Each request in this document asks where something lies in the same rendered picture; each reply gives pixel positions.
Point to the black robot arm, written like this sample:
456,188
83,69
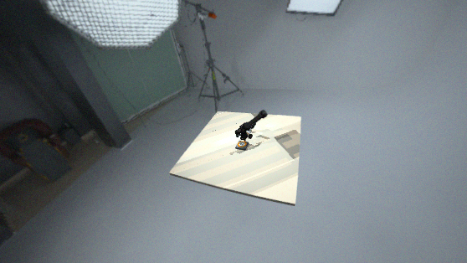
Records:
250,124

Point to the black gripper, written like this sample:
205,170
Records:
248,136

